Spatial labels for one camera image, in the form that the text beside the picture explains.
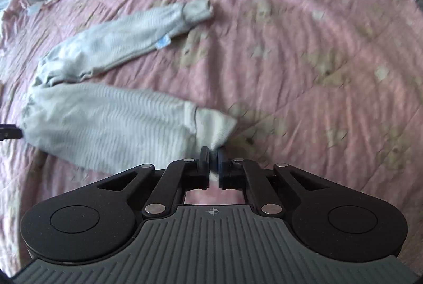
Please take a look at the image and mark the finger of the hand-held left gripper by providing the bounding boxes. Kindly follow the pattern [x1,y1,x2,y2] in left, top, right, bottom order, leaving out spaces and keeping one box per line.
[0,125,23,141]

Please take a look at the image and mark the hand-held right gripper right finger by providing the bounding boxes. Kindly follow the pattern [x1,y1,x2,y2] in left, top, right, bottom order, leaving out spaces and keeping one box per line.
[216,152,326,216]

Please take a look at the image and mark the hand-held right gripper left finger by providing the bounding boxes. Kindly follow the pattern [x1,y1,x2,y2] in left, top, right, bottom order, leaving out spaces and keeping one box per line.
[97,147,212,217]

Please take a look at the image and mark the white pants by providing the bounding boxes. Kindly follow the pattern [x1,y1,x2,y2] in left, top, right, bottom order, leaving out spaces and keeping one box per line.
[21,0,238,174]

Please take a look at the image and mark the pink bear printed blanket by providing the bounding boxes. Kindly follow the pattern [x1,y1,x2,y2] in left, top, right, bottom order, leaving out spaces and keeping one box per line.
[0,0,423,271]

